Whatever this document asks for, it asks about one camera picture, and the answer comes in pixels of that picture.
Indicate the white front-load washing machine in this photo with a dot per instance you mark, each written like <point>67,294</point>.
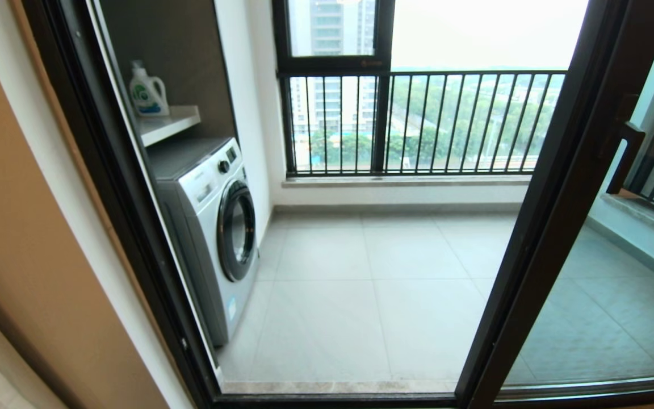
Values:
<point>202,227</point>

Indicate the short grey stone sill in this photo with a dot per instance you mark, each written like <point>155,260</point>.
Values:
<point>645,218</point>

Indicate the fixed dark-framed glass door panel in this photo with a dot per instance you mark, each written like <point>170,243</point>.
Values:
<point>538,170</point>

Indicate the white detergent bottle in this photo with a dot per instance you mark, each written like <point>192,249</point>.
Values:
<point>146,96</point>

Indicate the white wall shelf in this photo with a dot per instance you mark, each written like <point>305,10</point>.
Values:
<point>168,125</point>

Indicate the black window frame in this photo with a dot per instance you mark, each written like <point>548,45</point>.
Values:
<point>332,64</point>

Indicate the dark brown sliding glass door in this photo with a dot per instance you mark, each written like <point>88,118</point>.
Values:
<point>560,199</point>

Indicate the long black balcony railing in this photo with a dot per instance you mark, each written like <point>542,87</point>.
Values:
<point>474,72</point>

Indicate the long grey stone sill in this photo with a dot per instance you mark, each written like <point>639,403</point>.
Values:
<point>406,180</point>

